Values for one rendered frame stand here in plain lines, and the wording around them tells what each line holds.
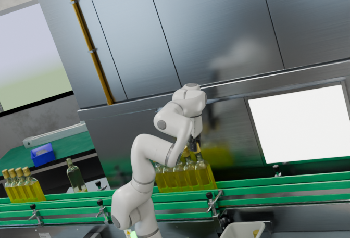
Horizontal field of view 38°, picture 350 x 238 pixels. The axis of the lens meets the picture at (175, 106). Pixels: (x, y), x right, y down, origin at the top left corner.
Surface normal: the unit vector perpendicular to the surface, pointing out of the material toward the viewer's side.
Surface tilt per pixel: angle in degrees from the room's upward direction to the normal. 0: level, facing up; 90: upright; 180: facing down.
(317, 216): 90
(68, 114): 90
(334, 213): 90
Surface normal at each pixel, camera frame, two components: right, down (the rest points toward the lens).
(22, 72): -0.04, 0.27
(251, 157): -0.44, 0.37
